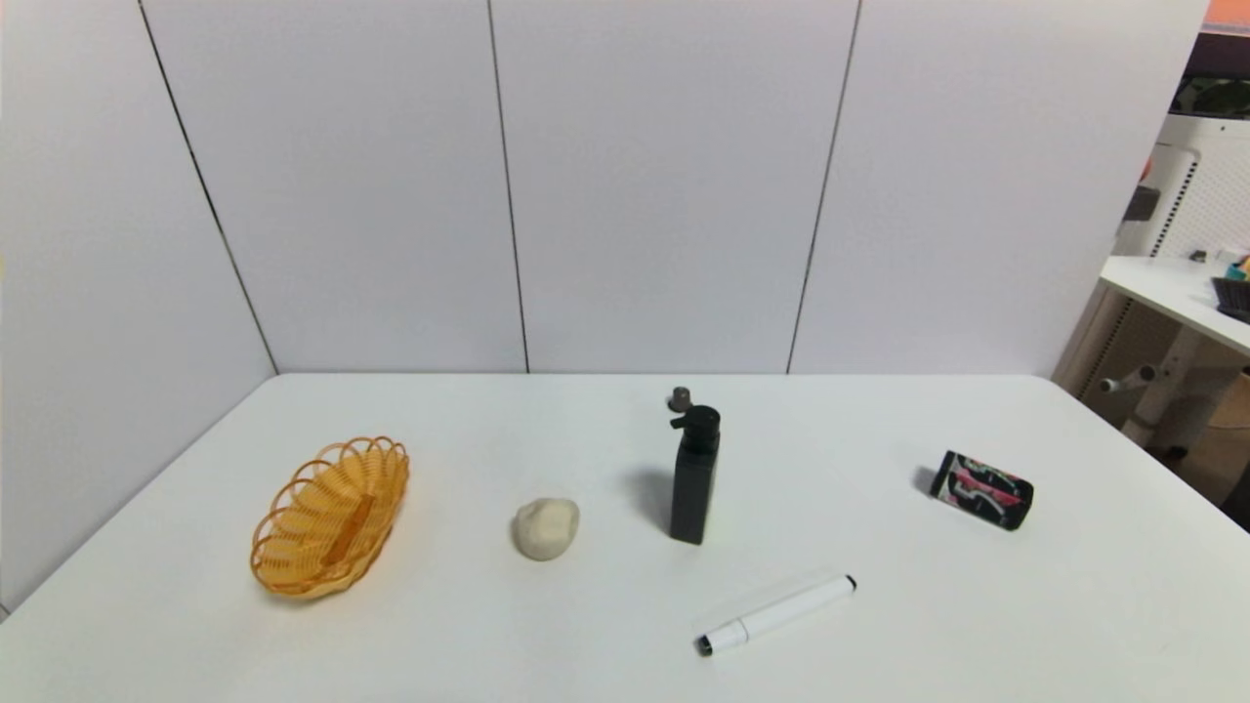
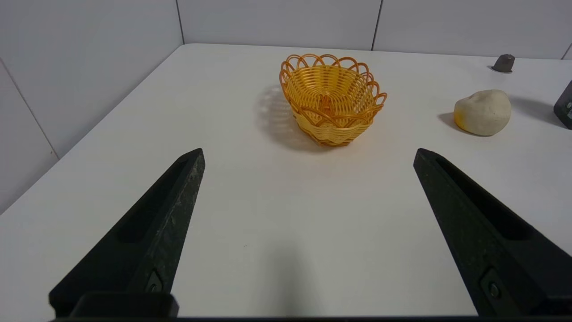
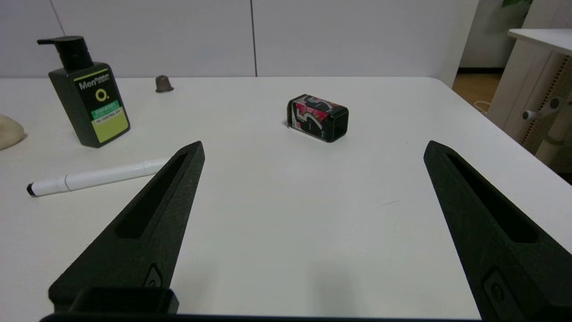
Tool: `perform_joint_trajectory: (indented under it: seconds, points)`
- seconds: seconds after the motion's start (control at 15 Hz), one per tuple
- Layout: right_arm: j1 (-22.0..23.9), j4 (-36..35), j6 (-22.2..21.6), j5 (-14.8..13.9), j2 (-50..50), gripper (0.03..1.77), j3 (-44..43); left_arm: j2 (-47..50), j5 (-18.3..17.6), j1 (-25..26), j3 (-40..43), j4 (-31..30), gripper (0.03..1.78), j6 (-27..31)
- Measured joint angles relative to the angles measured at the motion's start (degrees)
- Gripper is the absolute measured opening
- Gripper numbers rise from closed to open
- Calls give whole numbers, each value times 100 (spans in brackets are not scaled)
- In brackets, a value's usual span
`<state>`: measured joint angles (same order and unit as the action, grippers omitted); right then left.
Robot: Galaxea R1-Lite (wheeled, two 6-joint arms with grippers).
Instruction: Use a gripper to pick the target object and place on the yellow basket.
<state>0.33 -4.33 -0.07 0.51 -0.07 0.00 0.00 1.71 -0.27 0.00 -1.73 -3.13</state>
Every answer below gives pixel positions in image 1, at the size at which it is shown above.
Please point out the white desk leg frame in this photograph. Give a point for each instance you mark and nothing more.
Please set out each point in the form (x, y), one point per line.
(1177, 381)

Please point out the small grey cap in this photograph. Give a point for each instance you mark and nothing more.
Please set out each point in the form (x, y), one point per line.
(680, 397)

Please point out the yellow woven plastic basket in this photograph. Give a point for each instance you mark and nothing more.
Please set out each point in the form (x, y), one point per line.
(332, 517)

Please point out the white pegboard panel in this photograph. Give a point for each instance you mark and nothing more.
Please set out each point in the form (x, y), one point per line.
(1206, 200)

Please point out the black keyboard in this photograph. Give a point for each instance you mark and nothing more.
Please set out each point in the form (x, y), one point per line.
(1234, 296)

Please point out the black can pink print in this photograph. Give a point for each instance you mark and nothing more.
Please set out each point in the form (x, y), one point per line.
(981, 490)

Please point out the beige dough lump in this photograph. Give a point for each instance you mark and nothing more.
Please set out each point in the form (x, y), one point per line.
(545, 528)

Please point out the white marker pen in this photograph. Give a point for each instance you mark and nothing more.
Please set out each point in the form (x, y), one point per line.
(781, 613)

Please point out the black pump bottle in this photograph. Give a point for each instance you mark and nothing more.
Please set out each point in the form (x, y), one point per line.
(693, 488)

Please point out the white side desk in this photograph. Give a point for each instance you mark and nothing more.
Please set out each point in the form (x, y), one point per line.
(1162, 288)

